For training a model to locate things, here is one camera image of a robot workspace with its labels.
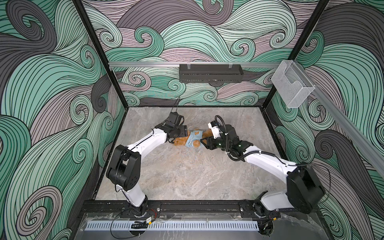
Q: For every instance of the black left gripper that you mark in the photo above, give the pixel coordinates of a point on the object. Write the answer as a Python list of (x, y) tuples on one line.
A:
[(183, 131)]

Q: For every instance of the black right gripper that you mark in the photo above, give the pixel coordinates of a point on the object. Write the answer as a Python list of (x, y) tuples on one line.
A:
[(210, 141)]

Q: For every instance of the brown teddy bear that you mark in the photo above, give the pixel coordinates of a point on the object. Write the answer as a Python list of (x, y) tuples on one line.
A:
[(182, 141)]

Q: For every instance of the light blue bear hoodie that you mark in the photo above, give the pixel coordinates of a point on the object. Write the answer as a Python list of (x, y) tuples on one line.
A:
[(193, 139)]

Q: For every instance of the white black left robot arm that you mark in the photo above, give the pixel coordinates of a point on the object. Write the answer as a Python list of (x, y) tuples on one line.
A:
[(124, 170)]

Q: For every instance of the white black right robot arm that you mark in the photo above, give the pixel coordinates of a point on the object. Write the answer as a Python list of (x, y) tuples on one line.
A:
[(303, 189)]

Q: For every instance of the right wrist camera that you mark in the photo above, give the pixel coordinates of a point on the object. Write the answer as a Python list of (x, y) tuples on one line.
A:
[(214, 126)]

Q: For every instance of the black perforated wall tray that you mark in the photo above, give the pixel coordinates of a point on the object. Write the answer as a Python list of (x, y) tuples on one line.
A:
[(217, 74)]

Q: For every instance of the clear plastic wall holder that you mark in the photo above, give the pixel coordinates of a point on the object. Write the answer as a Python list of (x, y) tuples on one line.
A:
[(292, 83)]

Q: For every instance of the aluminium back wall rail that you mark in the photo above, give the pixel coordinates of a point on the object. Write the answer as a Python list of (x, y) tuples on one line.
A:
[(166, 64)]

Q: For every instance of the aluminium wall rail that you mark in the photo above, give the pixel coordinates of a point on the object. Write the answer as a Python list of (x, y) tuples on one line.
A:
[(355, 111), (166, 64)]

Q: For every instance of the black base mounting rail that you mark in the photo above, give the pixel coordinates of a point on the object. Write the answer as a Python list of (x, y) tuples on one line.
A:
[(162, 208)]

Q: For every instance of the aluminium right wall rail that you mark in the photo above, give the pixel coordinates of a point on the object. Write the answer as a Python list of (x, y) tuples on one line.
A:
[(355, 111)]

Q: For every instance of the white slotted cable duct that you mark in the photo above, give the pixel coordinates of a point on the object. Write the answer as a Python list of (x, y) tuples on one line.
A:
[(193, 225)]

